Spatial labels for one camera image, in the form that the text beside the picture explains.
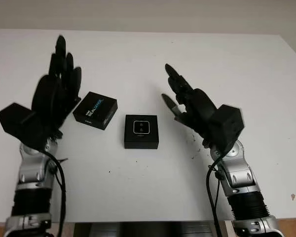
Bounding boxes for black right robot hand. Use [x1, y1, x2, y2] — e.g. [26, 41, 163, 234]
[161, 63, 219, 147]

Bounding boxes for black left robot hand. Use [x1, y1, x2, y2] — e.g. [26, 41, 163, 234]
[31, 35, 83, 139]

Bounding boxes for black RealSense box lid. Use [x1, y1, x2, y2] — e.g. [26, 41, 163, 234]
[72, 91, 119, 130]

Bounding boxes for dark robot torso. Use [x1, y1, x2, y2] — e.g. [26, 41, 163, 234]
[74, 216, 225, 237]

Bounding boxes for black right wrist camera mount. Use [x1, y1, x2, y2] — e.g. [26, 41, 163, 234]
[208, 104, 245, 154]

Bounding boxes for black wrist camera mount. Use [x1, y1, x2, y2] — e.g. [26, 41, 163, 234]
[208, 104, 245, 154]
[0, 103, 44, 149]

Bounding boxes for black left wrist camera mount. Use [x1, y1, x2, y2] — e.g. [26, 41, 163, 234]
[0, 103, 44, 149]

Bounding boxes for black camera box base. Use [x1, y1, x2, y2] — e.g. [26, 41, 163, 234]
[124, 114, 160, 150]

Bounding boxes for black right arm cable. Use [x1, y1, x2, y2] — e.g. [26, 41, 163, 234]
[206, 158, 223, 237]

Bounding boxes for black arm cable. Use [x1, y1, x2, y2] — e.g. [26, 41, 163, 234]
[206, 158, 223, 237]
[43, 150, 66, 237]

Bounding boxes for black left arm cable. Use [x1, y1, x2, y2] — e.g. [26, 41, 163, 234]
[43, 150, 66, 237]

